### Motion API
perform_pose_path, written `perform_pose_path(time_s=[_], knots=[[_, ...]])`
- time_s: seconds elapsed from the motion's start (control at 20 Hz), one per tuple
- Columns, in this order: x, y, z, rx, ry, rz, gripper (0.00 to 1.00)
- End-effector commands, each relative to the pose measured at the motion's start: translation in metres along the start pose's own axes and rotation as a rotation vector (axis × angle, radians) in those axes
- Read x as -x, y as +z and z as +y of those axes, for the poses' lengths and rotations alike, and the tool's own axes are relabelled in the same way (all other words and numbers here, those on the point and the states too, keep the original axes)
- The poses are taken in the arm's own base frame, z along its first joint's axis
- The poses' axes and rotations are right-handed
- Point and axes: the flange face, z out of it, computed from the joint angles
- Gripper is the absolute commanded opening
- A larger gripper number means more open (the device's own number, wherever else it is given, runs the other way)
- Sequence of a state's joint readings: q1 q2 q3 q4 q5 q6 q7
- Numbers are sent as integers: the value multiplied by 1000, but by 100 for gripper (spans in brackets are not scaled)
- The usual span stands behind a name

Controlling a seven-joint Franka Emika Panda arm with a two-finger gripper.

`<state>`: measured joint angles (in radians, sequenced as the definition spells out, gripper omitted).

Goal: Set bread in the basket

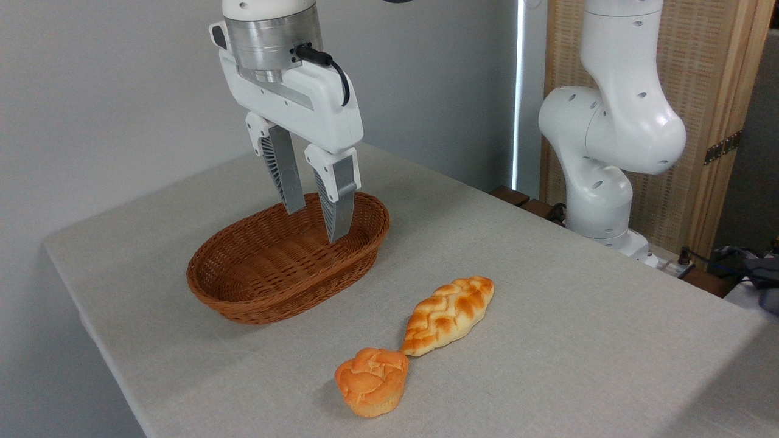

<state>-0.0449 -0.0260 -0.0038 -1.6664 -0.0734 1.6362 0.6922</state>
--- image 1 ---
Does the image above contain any round orange muffin bread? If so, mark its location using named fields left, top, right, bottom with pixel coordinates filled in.
left=334, top=347, right=410, bottom=418

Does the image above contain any black plug with cable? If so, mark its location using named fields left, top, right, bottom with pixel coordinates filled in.
left=677, top=246, right=779, bottom=282

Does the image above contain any brown oval wicker basket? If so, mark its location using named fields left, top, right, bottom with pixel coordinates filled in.
left=186, top=191, right=391, bottom=325

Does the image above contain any long braided golden bread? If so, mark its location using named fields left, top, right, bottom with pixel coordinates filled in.
left=400, top=276, right=495, bottom=357

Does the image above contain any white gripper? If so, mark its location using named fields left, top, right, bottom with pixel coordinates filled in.
left=209, top=22, right=365, bottom=244

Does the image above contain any wooden rattan folding screen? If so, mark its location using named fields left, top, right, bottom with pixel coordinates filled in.
left=542, top=0, right=777, bottom=262

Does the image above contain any beige tablecloth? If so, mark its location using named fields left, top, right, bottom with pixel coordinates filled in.
left=43, top=141, right=779, bottom=438

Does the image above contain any dark grey cloth bundle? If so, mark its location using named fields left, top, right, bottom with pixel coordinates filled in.
left=709, top=243, right=779, bottom=315

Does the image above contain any dark metal screen hinge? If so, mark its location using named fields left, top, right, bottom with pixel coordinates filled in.
left=704, top=130, right=743, bottom=166

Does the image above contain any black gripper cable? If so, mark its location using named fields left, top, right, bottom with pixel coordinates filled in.
left=291, top=44, right=351, bottom=108

